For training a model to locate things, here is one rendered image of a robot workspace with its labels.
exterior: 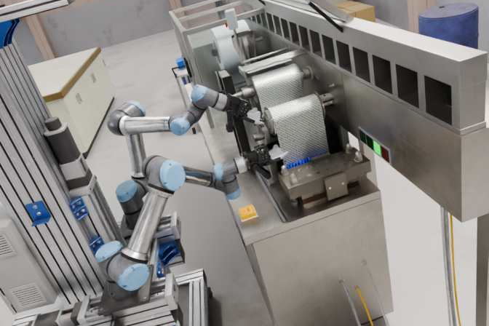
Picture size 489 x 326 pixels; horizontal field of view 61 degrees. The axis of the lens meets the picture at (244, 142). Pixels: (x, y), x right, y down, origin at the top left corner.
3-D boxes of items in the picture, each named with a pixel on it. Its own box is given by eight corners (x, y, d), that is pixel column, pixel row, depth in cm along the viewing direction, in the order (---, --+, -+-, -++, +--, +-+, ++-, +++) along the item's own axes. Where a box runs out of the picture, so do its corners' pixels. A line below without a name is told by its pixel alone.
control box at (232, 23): (227, 28, 236) (222, 10, 232) (238, 25, 235) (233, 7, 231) (226, 31, 230) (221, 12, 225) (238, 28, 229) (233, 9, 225)
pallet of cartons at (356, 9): (379, 30, 735) (377, 6, 717) (332, 42, 736) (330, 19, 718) (356, 19, 841) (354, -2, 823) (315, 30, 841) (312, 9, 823)
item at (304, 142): (284, 167, 204) (276, 134, 196) (328, 152, 207) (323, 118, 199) (284, 167, 204) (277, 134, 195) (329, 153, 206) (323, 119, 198)
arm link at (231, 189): (229, 188, 211) (223, 169, 206) (244, 193, 203) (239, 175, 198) (218, 196, 206) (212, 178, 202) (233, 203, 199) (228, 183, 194)
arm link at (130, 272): (126, 280, 177) (172, 159, 183) (144, 295, 167) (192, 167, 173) (101, 278, 169) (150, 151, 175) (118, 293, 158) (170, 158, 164)
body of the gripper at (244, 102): (253, 105, 192) (230, 96, 187) (245, 121, 194) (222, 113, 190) (249, 100, 199) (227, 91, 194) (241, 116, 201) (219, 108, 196)
